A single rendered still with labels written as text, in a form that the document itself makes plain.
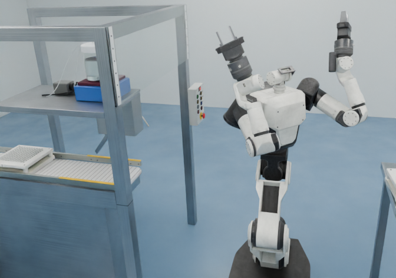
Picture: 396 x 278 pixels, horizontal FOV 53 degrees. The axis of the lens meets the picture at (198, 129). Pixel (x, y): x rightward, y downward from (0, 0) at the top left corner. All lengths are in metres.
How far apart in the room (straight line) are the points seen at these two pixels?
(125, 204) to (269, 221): 0.71
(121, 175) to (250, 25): 3.73
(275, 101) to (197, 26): 3.67
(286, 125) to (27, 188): 1.41
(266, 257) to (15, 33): 1.69
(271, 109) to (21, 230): 1.64
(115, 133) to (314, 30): 3.79
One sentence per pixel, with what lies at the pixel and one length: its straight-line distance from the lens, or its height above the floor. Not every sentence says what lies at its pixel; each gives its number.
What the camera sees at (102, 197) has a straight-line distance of 2.12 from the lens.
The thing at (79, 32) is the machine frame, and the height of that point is 1.60.
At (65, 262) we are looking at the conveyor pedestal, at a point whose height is 0.25.
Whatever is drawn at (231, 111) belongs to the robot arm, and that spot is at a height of 1.20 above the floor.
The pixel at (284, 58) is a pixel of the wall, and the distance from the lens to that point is 5.33.
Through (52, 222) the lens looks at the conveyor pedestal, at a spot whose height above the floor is 0.52.
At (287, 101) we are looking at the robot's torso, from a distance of 1.98.
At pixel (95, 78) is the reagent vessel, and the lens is 1.99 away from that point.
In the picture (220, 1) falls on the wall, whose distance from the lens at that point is 5.39.
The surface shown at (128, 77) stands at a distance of 1.87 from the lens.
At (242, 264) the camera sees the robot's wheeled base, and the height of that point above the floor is 0.17.
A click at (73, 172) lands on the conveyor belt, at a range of 2.32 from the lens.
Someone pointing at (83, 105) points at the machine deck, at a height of 1.25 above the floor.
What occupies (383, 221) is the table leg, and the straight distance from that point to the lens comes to 2.41.
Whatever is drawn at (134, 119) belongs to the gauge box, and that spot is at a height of 1.12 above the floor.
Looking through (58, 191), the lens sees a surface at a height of 0.77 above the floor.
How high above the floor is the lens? 1.82
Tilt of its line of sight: 22 degrees down
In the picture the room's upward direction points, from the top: 3 degrees counter-clockwise
